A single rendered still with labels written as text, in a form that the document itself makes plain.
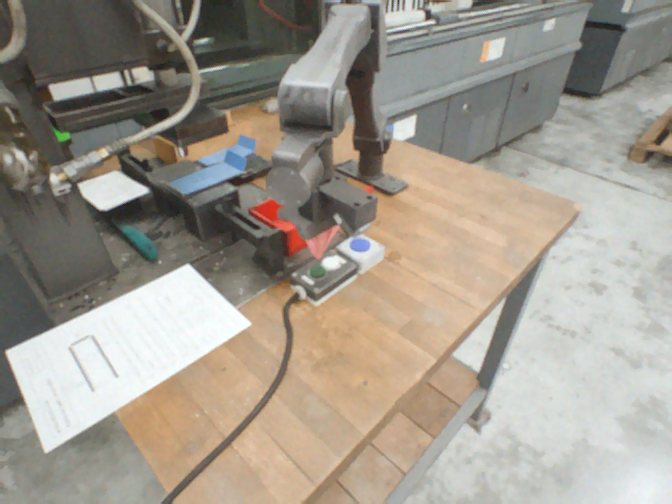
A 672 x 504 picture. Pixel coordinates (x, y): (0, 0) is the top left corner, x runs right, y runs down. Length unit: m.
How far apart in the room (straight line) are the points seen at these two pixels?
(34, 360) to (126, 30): 0.50
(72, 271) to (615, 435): 1.73
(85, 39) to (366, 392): 0.63
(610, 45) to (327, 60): 4.71
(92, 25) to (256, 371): 0.54
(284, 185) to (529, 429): 1.41
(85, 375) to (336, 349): 0.36
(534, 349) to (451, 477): 0.70
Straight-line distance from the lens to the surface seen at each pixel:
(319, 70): 0.57
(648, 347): 2.23
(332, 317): 0.68
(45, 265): 0.81
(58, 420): 0.67
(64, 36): 0.72
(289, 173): 0.50
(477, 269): 0.81
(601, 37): 5.22
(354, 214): 0.53
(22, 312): 1.68
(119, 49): 0.75
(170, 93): 0.81
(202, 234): 0.86
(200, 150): 1.19
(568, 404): 1.85
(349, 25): 0.67
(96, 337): 0.75
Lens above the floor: 1.40
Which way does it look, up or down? 38 degrees down
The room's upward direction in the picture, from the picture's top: straight up
